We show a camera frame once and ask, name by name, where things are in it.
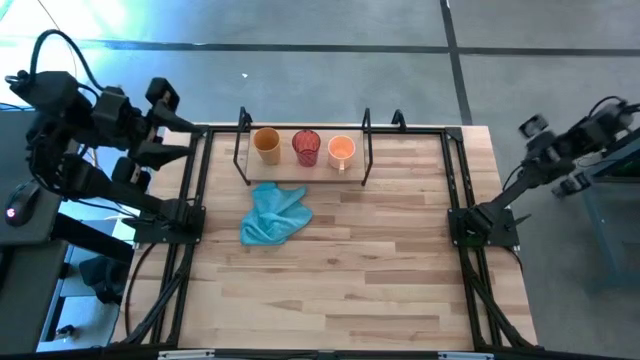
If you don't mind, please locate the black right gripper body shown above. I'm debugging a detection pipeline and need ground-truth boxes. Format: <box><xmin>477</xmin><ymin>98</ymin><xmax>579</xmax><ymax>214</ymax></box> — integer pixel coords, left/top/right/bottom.
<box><xmin>536</xmin><ymin>116</ymin><xmax>610</xmax><ymax>175</ymax></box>

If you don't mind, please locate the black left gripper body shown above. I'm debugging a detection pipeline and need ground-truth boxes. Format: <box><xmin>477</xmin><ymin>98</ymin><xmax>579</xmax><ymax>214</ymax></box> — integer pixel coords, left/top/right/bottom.
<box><xmin>89</xmin><ymin>85</ymin><xmax>154</xmax><ymax>152</ymax></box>

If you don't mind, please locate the yellow plastic cup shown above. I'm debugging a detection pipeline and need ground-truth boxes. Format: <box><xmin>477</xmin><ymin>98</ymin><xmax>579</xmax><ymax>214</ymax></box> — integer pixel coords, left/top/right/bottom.
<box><xmin>252</xmin><ymin>127</ymin><xmax>282</xmax><ymax>166</ymax></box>

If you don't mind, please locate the red faceted glass tumbler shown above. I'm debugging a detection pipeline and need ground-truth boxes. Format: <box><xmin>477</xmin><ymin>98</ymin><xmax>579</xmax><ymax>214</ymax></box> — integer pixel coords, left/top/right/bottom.
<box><xmin>291</xmin><ymin>129</ymin><xmax>322</xmax><ymax>168</ymax></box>

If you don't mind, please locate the peach ceramic mug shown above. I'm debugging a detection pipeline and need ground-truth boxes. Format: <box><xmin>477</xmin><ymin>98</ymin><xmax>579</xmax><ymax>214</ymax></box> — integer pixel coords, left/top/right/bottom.
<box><xmin>327</xmin><ymin>134</ymin><xmax>357</xmax><ymax>175</ymax></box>

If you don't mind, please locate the grey metal table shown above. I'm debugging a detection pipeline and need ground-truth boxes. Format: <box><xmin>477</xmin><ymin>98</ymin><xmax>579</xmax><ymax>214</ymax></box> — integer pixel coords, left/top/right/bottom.
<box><xmin>578</xmin><ymin>124</ymin><xmax>640</xmax><ymax>294</ymax></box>

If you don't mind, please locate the blue microfibre cloth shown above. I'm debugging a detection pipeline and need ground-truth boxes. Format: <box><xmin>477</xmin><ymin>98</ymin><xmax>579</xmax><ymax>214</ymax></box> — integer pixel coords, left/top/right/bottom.
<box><xmin>239</xmin><ymin>181</ymin><xmax>315</xmax><ymax>247</ymax></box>

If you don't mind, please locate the black computer mouse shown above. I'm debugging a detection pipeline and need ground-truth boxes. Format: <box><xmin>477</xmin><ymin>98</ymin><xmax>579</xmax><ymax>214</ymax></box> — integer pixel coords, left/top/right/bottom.
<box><xmin>4</xmin><ymin>180</ymin><xmax>42</xmax><ymax>229</ymax></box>

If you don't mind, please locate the black bag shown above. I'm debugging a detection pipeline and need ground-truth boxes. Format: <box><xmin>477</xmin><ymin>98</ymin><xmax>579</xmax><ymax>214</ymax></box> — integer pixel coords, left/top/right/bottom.
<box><xmin>78</xmin><ymin>254</ymin><xmax>132</xmax><ymax>306</ymax></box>

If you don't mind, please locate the black desk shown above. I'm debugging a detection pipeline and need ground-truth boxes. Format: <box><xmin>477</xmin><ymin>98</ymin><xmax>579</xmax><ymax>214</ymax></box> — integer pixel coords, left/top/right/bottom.
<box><xmin>0</xmin><ymin>107</ymin><xmax>136</xmax><ymax>360</ymax></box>

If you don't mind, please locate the black metal table frame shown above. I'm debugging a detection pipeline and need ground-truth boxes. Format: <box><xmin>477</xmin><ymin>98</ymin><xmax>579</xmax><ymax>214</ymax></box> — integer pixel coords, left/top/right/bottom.
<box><xmin>0</xmin><ymin>122</ymin><xmax>640</xmax><ymax>360</ymax></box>

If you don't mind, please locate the black cable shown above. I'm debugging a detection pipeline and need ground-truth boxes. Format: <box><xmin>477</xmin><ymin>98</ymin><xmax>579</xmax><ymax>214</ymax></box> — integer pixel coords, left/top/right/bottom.
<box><xmin>28</xmin><ymin>28</ymin><xmax>107</xmax><ymax>92</ymax></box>

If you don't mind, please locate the silver aluminium bracket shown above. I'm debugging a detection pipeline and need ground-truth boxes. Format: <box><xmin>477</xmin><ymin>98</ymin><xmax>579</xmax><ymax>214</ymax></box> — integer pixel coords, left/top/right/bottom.
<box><xmin>437</xmin><ymin>351</ymin><xmax>496</xmax><ymax>360</ymax></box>
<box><xmin>157</xmin><ymin>349</ymin><xmax>217</xmax><ymax>360</ymax></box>

